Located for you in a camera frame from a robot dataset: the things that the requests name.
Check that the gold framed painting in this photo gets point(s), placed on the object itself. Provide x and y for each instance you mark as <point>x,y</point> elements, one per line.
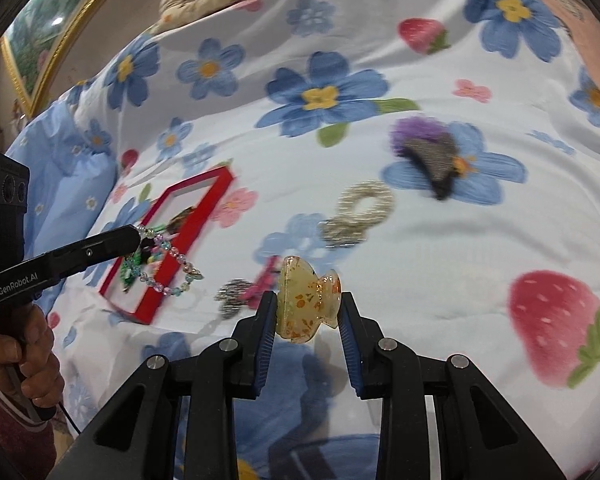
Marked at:
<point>45,15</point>

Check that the dark grey hair claw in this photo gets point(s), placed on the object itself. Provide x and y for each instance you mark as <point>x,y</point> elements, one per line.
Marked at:
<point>435,165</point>

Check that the person's left forearm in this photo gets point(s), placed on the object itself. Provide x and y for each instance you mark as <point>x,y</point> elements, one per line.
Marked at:
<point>10,440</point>

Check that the person's left hand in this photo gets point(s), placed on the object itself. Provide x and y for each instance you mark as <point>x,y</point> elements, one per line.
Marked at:
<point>40,365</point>

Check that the pink heart hair clip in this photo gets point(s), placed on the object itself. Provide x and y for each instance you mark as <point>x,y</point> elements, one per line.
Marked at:
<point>260,287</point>

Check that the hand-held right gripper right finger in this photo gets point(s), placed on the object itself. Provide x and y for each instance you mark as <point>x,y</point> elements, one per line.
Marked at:
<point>347,340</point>

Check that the purple flower hair claw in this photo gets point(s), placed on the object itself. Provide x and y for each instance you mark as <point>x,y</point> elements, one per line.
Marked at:
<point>415,130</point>

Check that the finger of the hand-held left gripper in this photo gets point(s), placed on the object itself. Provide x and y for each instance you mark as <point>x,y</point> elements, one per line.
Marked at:
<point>100,247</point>

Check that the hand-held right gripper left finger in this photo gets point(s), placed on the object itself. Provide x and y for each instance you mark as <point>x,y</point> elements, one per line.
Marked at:
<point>265,340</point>

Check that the pink heart print cloth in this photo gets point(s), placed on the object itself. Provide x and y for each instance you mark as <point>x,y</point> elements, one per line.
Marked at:
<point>595,35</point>

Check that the red shallow box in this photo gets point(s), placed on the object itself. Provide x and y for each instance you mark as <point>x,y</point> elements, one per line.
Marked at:
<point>202,220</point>

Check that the yellow translucent hair claw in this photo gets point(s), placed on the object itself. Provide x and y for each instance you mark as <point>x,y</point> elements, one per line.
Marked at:
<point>305,300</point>

